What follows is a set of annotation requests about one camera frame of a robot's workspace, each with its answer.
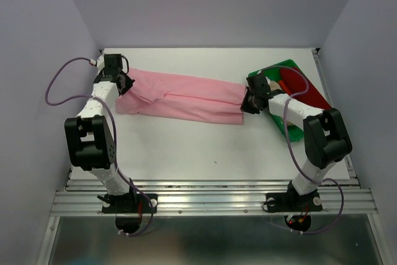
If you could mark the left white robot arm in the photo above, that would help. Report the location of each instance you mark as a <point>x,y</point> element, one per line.
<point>91,135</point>

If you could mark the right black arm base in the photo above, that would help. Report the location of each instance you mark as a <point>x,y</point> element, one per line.
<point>297,208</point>

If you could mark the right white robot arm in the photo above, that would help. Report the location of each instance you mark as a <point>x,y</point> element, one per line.
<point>326,139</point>

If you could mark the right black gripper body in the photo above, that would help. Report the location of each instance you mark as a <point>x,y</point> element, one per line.
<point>254,94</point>

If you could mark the rolled red t-shirt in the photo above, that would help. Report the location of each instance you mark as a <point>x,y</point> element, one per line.
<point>295,83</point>

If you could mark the rolled beige t-shirt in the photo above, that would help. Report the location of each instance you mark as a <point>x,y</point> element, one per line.
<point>274,86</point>

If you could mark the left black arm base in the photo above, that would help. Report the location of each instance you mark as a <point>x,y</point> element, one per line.
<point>133,212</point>

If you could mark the aluminium rail frame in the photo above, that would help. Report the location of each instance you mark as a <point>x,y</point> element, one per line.
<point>211,182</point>

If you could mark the pink t-shirt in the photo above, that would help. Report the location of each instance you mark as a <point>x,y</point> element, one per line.
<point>183,97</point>

